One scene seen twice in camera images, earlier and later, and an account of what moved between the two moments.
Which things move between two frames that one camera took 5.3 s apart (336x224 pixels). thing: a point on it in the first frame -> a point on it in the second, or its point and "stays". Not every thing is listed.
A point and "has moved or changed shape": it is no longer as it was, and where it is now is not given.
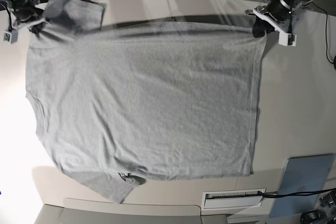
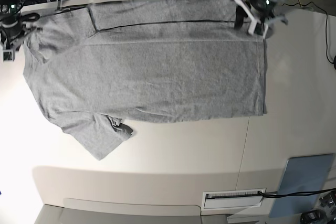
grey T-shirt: [125, 104] has moved or changed shape
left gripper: [27, 10] -> [12, 33]
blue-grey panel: [302, 174] stays
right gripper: [276, 16] -> [260, 8]
